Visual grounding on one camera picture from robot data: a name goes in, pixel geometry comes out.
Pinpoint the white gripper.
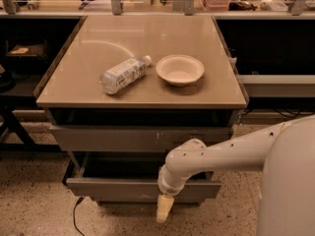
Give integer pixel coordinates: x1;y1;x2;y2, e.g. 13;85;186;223
157;165;189;222

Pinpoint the grey drawer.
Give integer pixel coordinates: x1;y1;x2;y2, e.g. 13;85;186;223
50;125;232;152
62;151;222;203

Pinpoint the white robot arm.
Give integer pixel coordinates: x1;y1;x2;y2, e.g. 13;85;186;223
157;115;315;236

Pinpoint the grey drawer cabinet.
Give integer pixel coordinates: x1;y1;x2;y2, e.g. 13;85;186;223
33;14;250;207

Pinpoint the grey top drawer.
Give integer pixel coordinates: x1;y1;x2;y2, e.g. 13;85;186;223
50;125;232;152

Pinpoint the white paper bowl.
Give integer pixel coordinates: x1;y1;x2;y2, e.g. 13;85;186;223
156;55;205;87

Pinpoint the clear plastic water bottle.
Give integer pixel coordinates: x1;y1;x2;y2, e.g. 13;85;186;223
99;55;152;94

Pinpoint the black floor cable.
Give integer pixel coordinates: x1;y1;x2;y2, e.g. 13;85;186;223
72;196;87;236

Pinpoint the black table leg frame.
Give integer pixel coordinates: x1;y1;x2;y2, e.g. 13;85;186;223
0;105;63;154

